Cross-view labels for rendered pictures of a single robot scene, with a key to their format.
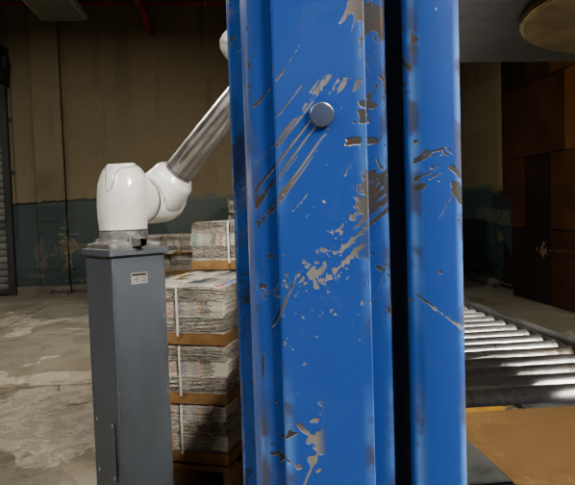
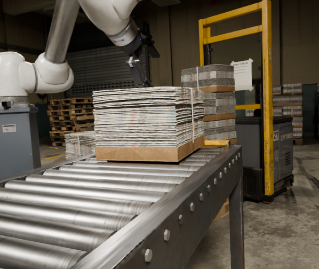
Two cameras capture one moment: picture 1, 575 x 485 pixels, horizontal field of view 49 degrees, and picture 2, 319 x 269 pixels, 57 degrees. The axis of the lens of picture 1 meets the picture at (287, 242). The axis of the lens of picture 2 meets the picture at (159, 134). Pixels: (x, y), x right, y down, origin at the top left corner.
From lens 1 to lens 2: 1.42 m
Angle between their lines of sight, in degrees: 30
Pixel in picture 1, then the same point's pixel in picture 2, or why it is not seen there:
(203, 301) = (89, 145)
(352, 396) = not seen: outside the picture
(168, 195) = (42, 73)
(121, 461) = not seen: hidden behind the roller
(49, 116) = (165, 53)
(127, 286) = (0, 133)
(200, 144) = (52, 34)
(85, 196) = not seen: hidden behind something
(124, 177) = not seen: outside the picture
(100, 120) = (188, 53)
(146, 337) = (16, 167)
